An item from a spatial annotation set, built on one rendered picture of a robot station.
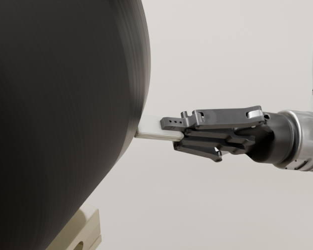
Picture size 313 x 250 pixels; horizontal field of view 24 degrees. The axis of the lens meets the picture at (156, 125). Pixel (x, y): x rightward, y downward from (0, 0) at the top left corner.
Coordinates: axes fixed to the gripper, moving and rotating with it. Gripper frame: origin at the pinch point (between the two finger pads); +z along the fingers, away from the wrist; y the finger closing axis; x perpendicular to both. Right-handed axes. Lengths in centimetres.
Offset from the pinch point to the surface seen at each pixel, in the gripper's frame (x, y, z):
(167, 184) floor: 47, 108, -66
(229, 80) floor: 93, 110, -103
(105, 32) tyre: -3.0, -21.6, 17.2
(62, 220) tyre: -16.6, -6.4, 17.7
